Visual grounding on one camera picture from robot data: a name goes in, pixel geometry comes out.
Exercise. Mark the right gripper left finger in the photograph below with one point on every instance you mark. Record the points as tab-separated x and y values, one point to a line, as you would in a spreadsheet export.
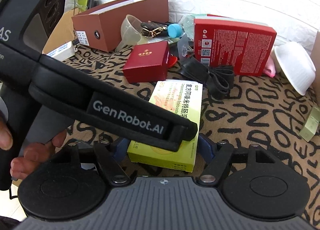
105	158

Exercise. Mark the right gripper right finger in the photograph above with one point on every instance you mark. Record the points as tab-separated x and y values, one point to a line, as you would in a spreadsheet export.
218	157

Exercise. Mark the yellow green medicine box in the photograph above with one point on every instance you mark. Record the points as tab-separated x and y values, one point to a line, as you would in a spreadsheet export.
181	97

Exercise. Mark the dark red gift box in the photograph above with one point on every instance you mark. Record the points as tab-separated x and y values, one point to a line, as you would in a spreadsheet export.
147	63

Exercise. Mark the large red box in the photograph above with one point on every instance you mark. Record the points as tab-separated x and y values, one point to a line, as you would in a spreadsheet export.
224	41

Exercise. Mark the person's left hand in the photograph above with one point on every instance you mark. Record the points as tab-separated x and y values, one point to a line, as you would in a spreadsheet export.
35	154

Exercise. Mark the white power strip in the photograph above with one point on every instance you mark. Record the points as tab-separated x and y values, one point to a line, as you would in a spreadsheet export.
63	52

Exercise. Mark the cardboard box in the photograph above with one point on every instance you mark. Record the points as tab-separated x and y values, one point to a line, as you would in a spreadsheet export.
63	32

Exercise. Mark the brown shoe box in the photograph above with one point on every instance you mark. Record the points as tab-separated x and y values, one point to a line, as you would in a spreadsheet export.
99	27

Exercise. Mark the small pale green box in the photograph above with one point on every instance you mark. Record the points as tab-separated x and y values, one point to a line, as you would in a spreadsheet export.
311	124

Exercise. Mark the green black bag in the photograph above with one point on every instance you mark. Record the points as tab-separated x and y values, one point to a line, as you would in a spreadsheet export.
84	5

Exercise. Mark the pink cloth item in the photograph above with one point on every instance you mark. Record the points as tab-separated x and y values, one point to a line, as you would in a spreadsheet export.
270	69

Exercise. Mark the red round tag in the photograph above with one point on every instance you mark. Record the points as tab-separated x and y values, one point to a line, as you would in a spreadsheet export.
172	60

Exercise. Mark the clear plastic funnel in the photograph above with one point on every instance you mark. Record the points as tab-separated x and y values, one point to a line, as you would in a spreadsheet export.
130	32

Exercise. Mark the white bowl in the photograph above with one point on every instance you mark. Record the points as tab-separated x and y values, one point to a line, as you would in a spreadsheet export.
297	65

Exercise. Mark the plastic bottle blue cap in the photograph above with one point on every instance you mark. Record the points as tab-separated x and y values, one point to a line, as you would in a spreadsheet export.
184	27

